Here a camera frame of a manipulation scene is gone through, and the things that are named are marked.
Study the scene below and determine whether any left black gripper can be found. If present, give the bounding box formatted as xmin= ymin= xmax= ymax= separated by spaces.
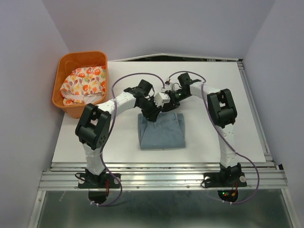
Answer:
xmin=137 ymin=96 xmax=162 ymax=123

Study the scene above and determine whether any blue denim skirt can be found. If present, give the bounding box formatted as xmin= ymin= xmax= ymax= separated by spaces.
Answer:
xmin=137 ymin=112 xmax=186 ymax=150

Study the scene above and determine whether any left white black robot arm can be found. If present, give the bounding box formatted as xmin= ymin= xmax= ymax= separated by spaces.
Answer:
xmin=75 ymin=80 xmax=161 ymax=189

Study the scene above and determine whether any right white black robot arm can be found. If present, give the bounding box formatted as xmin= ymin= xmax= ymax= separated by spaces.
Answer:
xmin=162 ymin=71 xmax=241 ymax=188

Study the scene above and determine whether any floral orange white skirt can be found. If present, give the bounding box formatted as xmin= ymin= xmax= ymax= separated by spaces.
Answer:
xmin=59 ymin=66 xmax=106 ymax=106

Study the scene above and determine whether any orange plastic basket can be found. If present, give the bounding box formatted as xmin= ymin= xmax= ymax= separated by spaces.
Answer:
xmin=52 ymin=50 xmax=110 ymax=119

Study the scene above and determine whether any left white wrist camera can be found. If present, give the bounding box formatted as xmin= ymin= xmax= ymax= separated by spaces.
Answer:
xmin=154 ymin=92 xmax=171 ymax=107

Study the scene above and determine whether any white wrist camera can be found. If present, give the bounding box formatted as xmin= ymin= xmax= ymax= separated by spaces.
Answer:
xmin=164 ymin=78 xmax=175 ymax=91
xmin=154 ymin=92 xmax=171 ymax=107

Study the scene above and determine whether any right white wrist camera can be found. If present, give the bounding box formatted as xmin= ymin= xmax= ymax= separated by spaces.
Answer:
xmin=164 ymin=78 xmax=175 ymax=91

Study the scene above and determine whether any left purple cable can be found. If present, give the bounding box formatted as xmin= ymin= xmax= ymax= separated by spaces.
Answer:
xmin=99 ymin=72 xmax=167 ymax=207

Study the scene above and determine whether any purple cable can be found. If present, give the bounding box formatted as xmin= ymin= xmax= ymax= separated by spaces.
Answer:
xmin=166 ymin=71 xmax=260 ymax=205
xmin=99 ymin=72 xmax=167 ymax=207

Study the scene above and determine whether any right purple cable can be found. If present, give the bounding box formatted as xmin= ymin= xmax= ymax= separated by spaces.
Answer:
xmin=166 ymin=71 xmax=260 ymax=205

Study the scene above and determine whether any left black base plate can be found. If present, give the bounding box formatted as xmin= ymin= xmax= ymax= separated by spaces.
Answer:
xmin=75 ymin=173 xmax=120 ymax=189

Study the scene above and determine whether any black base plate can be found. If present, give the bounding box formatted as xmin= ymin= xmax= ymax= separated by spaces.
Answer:
xmin=75 ymin=173 xmax=120 ymax=189
xmin=201 ymin=172 xmax=247 ymax=188

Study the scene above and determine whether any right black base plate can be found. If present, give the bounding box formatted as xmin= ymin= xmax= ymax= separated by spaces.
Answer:
xmin=201 ymin=172 xmax=247 ymax=188

